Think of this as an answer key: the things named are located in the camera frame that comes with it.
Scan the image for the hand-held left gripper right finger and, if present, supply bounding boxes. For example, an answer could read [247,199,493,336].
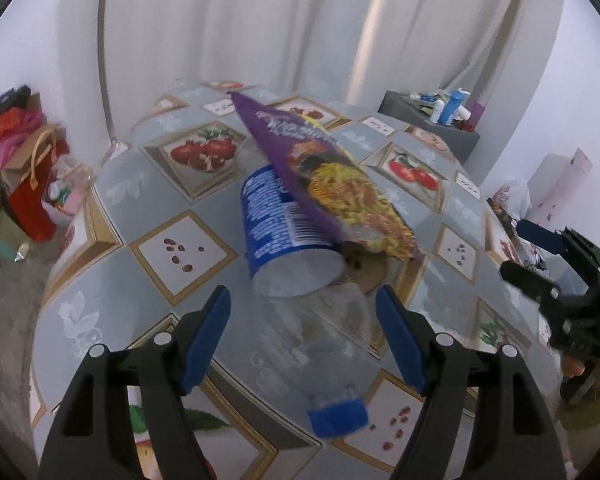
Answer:
[375,284,567,480]

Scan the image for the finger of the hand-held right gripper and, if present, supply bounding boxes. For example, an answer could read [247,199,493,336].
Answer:
[499,260,600,350]
[516,217,600,275]

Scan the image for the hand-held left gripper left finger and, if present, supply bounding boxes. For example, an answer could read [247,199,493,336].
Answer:
[37,285,232,480]

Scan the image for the clear bottle with blue cap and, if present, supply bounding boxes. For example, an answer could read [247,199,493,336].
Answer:
[241,164,370,442]

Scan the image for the person's right hand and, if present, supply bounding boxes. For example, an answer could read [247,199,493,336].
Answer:
[561,357,585,381]

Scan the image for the white plastic bag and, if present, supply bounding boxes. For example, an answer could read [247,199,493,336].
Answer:
[490,178,533,221]

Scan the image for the pale pink board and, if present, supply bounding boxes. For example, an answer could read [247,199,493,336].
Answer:
[527,147,593,226]

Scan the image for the grey cabinet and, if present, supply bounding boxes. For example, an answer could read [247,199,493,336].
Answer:
[377,90,481,166]

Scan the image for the purple box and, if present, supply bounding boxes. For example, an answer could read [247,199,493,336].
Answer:
[464,101,485,131]

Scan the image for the blue spray bottle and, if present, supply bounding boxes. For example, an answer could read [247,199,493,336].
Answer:
[442,87,472,126]

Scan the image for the purple yellow snack bag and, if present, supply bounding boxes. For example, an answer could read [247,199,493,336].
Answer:
[230,91,421,262]

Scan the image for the small translucent bag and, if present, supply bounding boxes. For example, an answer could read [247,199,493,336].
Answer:
[42,157,98,226]

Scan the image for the red gift bag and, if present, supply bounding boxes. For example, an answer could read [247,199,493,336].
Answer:
[7,125,71,243]

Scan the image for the mint green box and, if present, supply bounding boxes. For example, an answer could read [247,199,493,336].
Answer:
[0,225,31,261]

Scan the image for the colourful cloth pile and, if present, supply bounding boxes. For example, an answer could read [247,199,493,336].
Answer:
[0,85,46,176]

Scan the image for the curved dark hoop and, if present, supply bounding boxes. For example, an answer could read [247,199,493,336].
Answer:
[96,0,118,143]

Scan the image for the white curtain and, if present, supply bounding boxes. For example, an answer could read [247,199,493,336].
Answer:
[55,0,566,111]

